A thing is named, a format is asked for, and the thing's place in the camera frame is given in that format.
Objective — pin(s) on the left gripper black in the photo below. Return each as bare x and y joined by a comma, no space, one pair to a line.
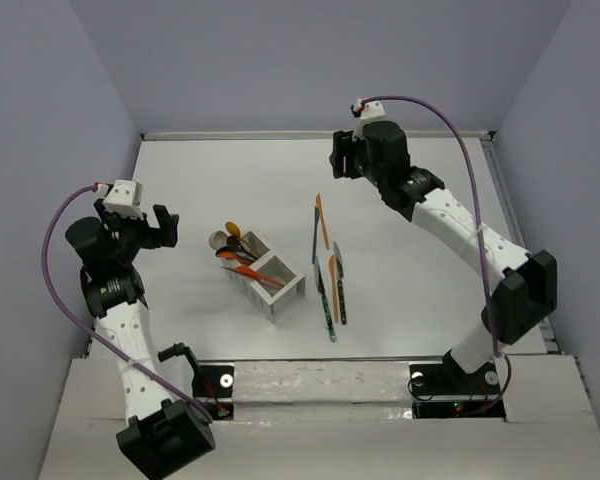
153,237

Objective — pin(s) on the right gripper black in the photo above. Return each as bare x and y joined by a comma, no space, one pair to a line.
343,144

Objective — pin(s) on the orange knife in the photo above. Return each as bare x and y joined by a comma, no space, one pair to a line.
333,277
322,220

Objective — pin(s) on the beige spoon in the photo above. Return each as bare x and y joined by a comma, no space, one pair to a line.
218,240

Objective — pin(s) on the red-orange spoon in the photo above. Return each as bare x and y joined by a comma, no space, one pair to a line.
230,255

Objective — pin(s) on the brown spoon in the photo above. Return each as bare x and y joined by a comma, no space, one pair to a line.
239,246

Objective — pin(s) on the yellow-orange spoon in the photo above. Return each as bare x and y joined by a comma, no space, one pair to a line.
233,229

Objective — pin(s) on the dark blue spoon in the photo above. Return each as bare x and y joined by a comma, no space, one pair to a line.
231,249

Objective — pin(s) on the red-orange knife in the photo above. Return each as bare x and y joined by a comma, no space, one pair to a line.
254,275

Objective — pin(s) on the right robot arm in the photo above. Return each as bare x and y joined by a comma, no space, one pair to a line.
522,286

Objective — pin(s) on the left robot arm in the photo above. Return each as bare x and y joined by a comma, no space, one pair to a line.
166,429

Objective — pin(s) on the blue knife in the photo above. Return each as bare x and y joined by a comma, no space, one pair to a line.
314,235

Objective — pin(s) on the white utensil caddy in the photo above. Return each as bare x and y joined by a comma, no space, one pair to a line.
270,301

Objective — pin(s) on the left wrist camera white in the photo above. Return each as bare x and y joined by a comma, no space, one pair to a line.
124,199

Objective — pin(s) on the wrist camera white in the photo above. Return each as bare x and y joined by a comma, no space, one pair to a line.
124,199
365,113

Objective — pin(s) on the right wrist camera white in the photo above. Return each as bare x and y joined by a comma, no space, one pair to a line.
365,113

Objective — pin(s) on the dark handle steel knife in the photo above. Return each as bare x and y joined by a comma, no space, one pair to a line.
340,283

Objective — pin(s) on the teal patterned handle knife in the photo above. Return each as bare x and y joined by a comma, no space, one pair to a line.
325,303

